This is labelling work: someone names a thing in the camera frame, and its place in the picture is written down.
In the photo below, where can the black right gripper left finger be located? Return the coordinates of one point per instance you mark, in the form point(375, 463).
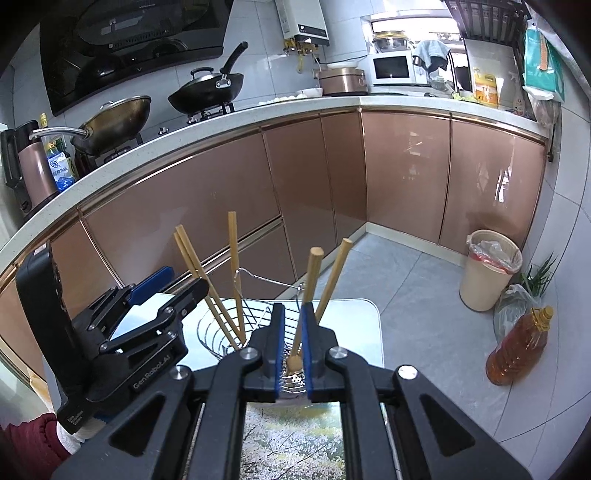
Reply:
point(188, 424)

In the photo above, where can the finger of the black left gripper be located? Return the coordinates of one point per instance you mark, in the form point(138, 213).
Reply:
point(106, 312)
point(159, 318)

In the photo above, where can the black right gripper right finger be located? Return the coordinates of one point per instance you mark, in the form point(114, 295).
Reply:
point(396, 424)

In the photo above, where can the bamboo chopstick short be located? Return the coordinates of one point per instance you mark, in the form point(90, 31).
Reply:
point(337, 267)

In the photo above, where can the brown kitchen cabinets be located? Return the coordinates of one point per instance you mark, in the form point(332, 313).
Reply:
point(431, 175)

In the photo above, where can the landscape print table mat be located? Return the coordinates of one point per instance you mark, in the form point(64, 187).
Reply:
point(296, 439)

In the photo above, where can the amber oil bottle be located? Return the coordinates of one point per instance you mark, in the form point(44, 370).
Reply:
point(522, 347)

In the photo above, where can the blue label bottle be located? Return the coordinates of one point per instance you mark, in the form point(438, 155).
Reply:
point(60, 163)

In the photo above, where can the pink thermos kettle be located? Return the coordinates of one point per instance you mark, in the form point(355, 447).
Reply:
point(26, 169)

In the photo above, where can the steel wok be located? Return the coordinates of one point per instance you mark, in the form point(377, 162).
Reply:
point(114, 124)

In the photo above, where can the beige trash bin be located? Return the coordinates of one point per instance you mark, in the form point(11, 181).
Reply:
point(493, 259)

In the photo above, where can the black wok with lid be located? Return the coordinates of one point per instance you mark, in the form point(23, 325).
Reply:
point(209, 88)

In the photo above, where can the black range hood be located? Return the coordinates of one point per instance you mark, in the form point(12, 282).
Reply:
point(89, 46)

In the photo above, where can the brown rice cooker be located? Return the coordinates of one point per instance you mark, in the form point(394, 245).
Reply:
point(342, 82)

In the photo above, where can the white gas water heater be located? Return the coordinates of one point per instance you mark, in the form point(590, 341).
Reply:
point(302, 21)

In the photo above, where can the white microwave oven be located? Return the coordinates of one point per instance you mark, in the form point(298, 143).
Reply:
point(392, 68)

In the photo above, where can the yellow detergent bottle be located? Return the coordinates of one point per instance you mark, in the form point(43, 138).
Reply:
point(485, 89)

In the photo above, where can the teal hanging package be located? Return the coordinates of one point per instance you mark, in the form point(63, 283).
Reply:
point(543, 78)

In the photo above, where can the black dish rack shelf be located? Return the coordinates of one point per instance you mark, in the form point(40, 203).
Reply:
point(498, 21)

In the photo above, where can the wire utensil drying rack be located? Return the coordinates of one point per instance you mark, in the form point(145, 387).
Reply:
point(257, 314)

